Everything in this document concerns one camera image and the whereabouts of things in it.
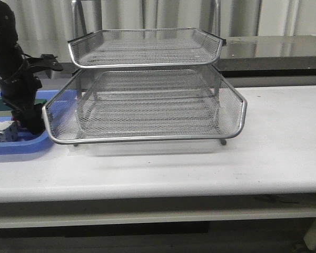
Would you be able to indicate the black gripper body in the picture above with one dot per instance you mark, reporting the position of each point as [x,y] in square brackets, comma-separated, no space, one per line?
[18,83]

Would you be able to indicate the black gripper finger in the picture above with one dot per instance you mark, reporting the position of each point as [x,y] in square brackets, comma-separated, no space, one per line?
[24,114]
[34,120]

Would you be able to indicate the red emergency stop button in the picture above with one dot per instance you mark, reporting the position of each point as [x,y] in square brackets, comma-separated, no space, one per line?
[17,118]

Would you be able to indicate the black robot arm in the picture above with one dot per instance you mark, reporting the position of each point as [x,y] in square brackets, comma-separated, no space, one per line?
[8,34]

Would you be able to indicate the white circuit breaker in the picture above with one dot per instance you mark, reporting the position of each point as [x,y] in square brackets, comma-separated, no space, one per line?
[8,131]

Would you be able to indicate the blue plastic tray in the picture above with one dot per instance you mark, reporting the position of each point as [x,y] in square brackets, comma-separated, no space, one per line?
[27,142]

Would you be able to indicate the grey stone counter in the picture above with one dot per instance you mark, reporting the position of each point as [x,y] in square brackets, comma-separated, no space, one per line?
[266,56]

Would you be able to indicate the white table leg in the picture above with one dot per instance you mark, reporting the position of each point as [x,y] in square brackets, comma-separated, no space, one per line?
[310,237]

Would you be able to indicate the green and beige switch block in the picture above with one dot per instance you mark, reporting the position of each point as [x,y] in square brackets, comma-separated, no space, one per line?
[5,110]

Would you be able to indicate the silver wire rack frame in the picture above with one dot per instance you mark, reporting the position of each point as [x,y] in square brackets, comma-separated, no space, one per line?
[149,84]

